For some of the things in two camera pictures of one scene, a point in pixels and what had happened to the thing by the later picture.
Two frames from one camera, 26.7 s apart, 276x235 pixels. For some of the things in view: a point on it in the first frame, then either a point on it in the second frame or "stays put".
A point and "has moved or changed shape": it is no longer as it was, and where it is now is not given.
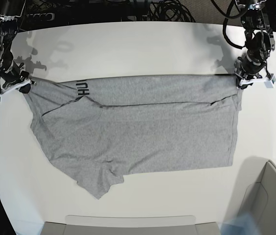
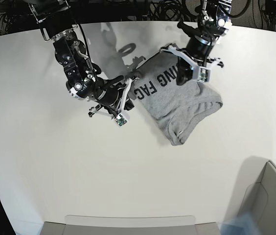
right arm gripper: x=247 y=69 → x=195 y=55
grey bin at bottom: x=97 y=225 stays put
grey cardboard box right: x=262 y=191 stays put
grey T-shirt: x=97 y=130 has moved or changed shape
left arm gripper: x=13 y=78 → x=112 y=96
